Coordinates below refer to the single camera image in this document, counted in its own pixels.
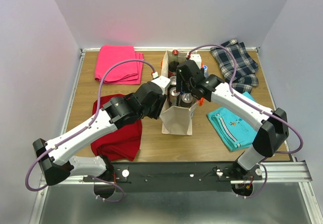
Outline black can front table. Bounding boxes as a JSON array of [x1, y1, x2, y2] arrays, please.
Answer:
[[170, 76, 177, 87]]

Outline black can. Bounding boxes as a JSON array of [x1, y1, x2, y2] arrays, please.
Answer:
[[180, 93, 195, 108]]

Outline silver can front table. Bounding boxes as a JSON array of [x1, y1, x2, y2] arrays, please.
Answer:
[[168, 87, 180, 106]]

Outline cola glass bottle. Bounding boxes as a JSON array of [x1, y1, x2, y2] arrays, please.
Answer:
[[168, 49, 179, 78]]

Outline beige canvas tote bag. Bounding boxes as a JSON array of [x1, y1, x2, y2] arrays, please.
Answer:
[[159, 50, 204, 136]]

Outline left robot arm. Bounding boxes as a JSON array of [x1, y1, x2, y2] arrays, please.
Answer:
[[33, 76, 170, 186]]

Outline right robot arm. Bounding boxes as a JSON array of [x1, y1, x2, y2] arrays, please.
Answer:
[[176, 60, 289, 180]]

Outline pink folded cloth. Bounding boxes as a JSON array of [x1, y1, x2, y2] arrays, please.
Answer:
[[94, 44, 144, 85]]

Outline red folded cloth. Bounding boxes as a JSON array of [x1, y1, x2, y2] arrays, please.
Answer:
[[90, 94, 143, 162]]

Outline plaid navy white shirt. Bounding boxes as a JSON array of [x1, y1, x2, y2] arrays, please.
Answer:
[[210, 39, 258, 93]]

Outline teal folded shorts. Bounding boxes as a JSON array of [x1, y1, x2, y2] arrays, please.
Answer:
[[207, 107, 257, 151]]

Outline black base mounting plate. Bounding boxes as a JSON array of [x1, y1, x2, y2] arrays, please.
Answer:
[[83, 161, 263, 193]]

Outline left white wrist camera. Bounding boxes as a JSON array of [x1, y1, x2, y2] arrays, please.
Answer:
[[151, 72, 171, 94]]

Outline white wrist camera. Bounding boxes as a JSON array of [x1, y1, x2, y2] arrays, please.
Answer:
[[151, 72, 171, 94], [186, 53, 203, 68]]

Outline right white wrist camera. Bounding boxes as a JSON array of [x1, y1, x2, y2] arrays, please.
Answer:
[[186, 53, 203, 68]]

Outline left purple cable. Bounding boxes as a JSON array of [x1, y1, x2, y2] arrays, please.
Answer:
[[25, 59, 156, 191]]

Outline aluminium frame rail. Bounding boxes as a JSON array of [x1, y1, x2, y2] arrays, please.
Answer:
[[42, 157, 312, 186]]

